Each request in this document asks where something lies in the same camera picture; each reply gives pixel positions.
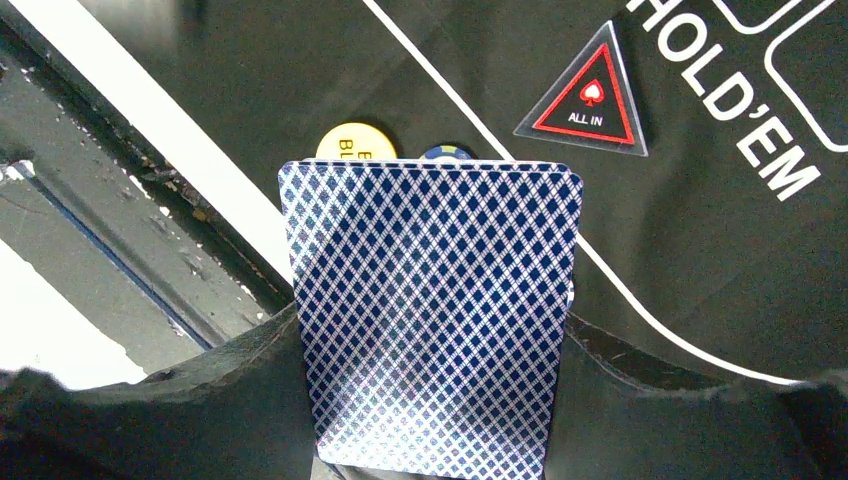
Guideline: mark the right gripper clear right finger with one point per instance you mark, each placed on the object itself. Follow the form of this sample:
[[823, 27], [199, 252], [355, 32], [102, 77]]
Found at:
[[621, 413]]

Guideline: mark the right gripper clear left finger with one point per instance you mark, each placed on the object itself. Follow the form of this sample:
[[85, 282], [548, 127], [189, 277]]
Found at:
[[238, 411]]

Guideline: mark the blue playing card deck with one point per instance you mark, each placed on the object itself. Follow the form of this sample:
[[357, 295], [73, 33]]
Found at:
[[432, 301]]

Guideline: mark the yellow big blind button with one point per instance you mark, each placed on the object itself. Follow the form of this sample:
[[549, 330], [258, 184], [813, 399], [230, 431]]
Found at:
[[355, 141]]

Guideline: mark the triangular all-in marker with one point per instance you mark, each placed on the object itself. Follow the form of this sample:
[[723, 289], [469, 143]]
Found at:
[[591, 104]]

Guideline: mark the green blue chip front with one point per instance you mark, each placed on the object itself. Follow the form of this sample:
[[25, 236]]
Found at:
[[448, 151]]

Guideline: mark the black poker table mat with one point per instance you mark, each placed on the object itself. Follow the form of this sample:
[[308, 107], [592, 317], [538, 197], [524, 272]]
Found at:
[[731, 231]]

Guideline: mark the black metal base rail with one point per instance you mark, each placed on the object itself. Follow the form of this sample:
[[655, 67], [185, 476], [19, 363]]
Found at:
[[137, 256]]

